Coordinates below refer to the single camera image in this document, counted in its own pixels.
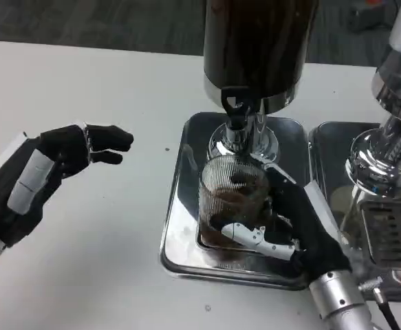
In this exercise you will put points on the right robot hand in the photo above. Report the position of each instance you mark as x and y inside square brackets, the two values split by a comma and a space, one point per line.
[303, 220]

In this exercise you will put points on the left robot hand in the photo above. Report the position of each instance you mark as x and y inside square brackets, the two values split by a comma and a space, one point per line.
[62, 151]

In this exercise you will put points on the clear ribbed glass cup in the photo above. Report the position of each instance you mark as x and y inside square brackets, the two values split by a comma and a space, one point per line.
[220, 192]

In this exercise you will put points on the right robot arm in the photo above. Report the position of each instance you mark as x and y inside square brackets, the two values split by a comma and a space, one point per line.
[337, 302]

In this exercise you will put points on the steel drip tray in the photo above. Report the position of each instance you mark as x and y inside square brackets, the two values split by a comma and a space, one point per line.
[179, 247]
[327, 154]

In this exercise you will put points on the black dispenser tap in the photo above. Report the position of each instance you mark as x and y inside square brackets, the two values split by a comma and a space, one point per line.
[236, 120]

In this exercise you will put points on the clear steel drink dispenser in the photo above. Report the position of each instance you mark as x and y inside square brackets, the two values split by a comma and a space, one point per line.
[392, 86]

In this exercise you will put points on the dark drink dispenser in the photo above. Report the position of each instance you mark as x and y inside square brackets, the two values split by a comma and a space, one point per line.
[255, 51]

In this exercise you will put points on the black background object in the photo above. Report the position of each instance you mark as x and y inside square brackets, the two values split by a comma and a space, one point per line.
[368, 20]

